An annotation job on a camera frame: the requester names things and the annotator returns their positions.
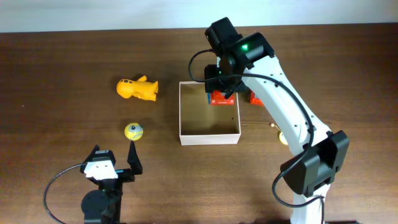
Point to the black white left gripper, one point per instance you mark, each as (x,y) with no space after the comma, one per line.
(129,173)

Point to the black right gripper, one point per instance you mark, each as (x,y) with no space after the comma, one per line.
(239,84)

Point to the red toy fire truck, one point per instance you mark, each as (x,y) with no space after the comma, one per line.
(218,98)

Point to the red toy truck grey front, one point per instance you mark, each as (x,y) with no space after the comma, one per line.
(254,100)

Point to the pink cardboard box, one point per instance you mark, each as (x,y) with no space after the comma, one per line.
(201,123)

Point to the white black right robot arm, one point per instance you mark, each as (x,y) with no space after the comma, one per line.
(318,153)

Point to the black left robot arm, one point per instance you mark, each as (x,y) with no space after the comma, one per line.
(103,205)

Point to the yellow minion ball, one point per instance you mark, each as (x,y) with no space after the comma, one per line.
(133,131)

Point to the wooden rattle drum toy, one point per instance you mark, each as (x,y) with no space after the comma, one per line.
(280,134)

